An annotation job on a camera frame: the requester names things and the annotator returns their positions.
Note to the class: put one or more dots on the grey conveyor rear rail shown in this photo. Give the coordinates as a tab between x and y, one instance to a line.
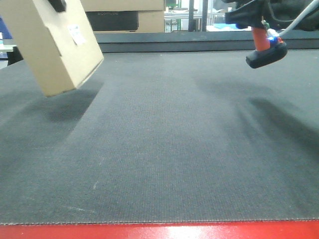
180	41

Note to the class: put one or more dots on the small brown cardboard package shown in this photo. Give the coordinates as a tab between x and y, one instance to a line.
60	48

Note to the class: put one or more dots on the orange black barcode scanner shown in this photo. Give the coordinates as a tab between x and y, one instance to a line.
269	48

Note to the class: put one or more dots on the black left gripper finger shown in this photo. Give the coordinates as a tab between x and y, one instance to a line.
58	5

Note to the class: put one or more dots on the blue flat tray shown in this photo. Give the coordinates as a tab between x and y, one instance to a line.
225	27

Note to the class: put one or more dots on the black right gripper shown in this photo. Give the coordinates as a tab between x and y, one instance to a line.
279	14

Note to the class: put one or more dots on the large brown cardboard box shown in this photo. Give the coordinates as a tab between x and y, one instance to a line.
125	16

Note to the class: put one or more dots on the red metal conveyor table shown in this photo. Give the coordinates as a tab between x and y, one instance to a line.
234	230

